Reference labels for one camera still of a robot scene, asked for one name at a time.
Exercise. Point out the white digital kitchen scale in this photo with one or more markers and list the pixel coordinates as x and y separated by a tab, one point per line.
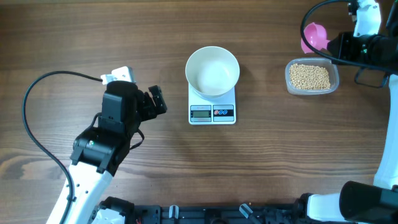
211	111

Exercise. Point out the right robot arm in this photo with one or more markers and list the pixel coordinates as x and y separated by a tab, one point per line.
351	136

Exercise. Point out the soybeans pile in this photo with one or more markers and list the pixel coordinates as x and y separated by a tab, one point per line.
309	77

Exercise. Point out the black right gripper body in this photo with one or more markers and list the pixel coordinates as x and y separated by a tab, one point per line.
352	48

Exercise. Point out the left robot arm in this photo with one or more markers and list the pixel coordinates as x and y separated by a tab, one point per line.
102	146

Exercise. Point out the pink plastic measuring scoop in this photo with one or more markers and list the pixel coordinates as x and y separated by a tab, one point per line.
316	36

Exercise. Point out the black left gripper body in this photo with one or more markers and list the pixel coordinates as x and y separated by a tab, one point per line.
145	109

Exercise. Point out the clear plastic container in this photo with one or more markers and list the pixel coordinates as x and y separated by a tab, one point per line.
321	62

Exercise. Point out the white bowl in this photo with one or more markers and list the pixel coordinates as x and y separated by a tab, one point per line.
212	71

